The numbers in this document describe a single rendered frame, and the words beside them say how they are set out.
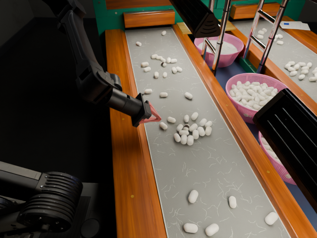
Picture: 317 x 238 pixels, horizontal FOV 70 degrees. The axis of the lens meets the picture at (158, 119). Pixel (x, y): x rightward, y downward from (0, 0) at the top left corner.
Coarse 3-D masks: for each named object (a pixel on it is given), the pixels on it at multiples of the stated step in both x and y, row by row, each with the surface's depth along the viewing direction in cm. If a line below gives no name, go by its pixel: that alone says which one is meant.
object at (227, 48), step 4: (212, 40) 134; (216, 40) 134; (200, 44) 130; (212, 44) 129; (216, 44) 129; (224, 44) 130; (228, 44) 130; (232, 44) 130; (200, 48) 127; (208, 48) 127; (224, 48) 126; (228, 48) 128; (232, 48) 127; (224, 52) 123; (228, 52) 123; (232, 52) 123
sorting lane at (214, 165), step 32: (128, 32) 140; (160, 32) 140; (160, 96) 95; (192, 96) 95; (160, 128) 82; (224, 128) 82; (160, 160) 72; (192, 160) 72; (224, 160) 72; (160, 192) 64; (224, 192) 64; (256, 192) 64; (224, 224) 58; (256, 224) 58
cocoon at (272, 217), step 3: (270, 213) 58; (273, 213) 58; (267, 216) 58; (270, 216) 57; (273, 216) 57; (276, 216) 58; (267, 219) 57; (270, 219) 57; (273, 219) 57; (276, 219) 58; (267, 222) 57; (270, 222) 57; (273, 222) 57
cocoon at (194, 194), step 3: (192, 192) 62; (195, 192) 62; (189, 195) 62; (192, 195) 61; (195, 195) 62; (189, 198) 61; (192, 198) 61; (195, 198) 61; (189, 201) 61; (192, 201) 61
